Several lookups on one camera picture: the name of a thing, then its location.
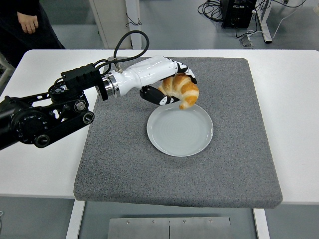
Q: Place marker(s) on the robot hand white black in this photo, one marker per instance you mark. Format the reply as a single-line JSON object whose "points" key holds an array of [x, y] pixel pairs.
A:
{"points": [[147, 72]]}

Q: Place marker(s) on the golden croissant bread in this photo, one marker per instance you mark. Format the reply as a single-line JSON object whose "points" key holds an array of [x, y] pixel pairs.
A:
{"points": [[187, 92]]}

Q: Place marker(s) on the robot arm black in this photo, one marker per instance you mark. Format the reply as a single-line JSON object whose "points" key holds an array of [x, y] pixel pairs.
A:
{"points": [[74, 77]]}

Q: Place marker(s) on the grey round plate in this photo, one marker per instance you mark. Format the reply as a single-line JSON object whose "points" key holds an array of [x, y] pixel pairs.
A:
{"points": [[179, 132]]}

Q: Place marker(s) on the grey metal plate with screws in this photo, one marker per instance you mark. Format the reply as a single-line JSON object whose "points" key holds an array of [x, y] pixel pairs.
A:
{"points": [[149, 229]]}

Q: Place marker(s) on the beige cabinet panel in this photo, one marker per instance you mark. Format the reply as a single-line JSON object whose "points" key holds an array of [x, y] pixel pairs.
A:
{"points": [[102, 7]]}

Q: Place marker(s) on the black computer case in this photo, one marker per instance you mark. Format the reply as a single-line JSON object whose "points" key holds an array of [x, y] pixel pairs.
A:
{"points": [[236, 12]]}

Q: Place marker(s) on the grey felt mat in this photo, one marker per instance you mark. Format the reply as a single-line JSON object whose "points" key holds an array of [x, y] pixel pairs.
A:
{"points": [[174, 179]]}

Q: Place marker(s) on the person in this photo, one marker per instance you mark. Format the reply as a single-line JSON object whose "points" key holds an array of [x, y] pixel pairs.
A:
{"points": [[37, 42]]}

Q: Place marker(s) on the white desk leg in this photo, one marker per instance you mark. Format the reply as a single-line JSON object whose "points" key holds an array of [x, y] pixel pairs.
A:
{"points": [[266, 27]]}

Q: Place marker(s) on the person's hand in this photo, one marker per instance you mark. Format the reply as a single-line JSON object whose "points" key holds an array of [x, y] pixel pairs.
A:
{"points": [[28, 23]]}

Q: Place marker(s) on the white table leg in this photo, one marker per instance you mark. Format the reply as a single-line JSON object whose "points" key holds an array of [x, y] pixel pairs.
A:
{"points": [[261, 224], [74, 219]]}

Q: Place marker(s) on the white post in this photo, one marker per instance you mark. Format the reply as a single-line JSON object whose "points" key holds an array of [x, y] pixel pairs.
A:
{"points": [[134, 6]]}

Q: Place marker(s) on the white chair frame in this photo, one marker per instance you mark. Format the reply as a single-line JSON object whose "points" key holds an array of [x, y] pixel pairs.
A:
{"points": [[6, 74]]}

